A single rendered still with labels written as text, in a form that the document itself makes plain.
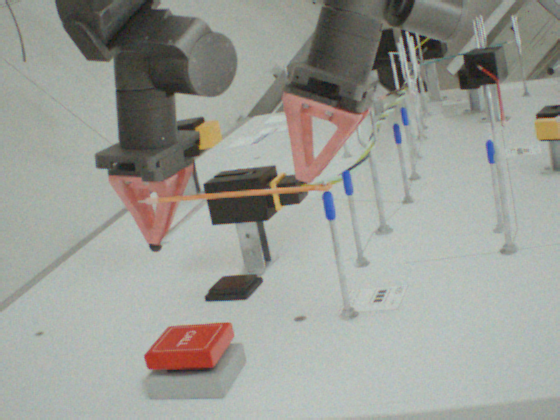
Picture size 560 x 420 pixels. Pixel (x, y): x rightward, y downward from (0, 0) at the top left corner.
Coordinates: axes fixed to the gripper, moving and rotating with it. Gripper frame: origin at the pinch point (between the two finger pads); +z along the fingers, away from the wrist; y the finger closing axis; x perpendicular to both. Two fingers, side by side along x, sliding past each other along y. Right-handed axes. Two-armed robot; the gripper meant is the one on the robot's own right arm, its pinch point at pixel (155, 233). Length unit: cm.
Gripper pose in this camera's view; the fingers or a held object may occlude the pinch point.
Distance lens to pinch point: 84.8
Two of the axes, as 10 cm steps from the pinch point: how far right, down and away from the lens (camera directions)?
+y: 3.5, -3.0, 8.9
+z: 0.4, 9.5, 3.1
